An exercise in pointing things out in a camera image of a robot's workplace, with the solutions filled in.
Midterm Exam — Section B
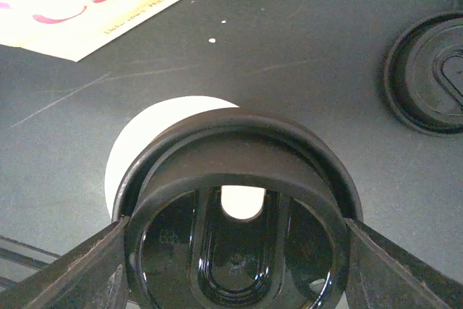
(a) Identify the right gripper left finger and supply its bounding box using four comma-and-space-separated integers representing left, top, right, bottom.
1, 217, 129, 308

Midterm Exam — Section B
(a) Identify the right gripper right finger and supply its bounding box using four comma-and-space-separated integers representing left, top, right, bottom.
346, 219, 462, 308

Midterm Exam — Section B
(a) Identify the single black cup lid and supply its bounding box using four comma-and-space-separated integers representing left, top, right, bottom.
112, 107, 363, 308

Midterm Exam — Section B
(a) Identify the black cup lid stack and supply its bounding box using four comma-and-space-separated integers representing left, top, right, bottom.
383, 11, 462, 137

